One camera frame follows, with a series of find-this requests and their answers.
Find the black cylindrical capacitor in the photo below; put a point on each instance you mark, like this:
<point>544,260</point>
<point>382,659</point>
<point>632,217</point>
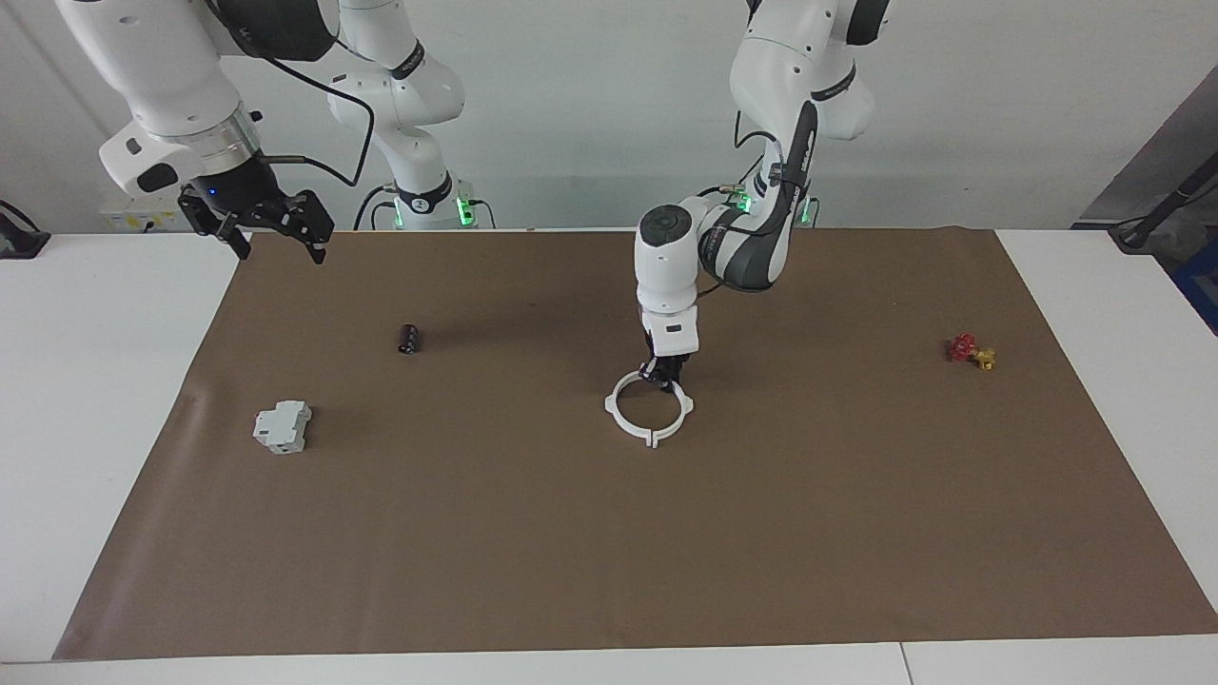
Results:
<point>410,339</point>

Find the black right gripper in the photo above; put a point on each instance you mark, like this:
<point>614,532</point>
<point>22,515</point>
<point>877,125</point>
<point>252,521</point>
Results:
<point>243,202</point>

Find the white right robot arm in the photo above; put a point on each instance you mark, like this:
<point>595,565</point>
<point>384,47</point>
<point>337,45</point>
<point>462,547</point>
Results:
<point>162,76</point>

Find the blue box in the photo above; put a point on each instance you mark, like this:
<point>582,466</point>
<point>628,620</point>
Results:
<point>1201,285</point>

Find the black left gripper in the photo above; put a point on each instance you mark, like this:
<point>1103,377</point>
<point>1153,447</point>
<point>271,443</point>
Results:
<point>668,367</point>

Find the brown table mat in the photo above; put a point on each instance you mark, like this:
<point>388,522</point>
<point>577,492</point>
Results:
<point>618,533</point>

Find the black clamp mount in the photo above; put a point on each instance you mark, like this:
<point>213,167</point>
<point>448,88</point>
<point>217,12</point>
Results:
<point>19,238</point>

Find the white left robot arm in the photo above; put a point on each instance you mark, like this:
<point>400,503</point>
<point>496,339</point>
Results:
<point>666,276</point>

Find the white circuit breaker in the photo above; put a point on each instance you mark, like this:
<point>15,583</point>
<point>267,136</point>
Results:
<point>283,428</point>

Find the red and yellow valve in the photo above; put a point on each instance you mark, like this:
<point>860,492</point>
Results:
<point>964,347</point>

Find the white wall socket box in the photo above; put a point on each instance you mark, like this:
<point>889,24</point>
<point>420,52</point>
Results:
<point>133,219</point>

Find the black tripod stand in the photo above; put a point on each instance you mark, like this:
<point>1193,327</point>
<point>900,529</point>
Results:
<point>1156,214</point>

